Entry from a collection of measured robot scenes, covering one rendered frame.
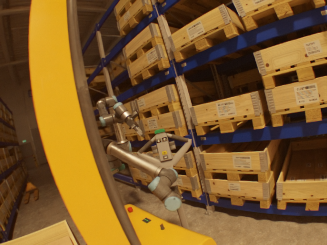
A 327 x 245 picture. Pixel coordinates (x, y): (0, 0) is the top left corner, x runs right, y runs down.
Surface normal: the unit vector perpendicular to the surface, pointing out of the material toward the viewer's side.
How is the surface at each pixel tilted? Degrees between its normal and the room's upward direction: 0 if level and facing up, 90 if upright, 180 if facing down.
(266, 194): 90
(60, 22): 90
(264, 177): 90
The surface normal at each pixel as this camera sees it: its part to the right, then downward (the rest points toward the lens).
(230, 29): -0.72, 0.23
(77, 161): 0.65, -0.13
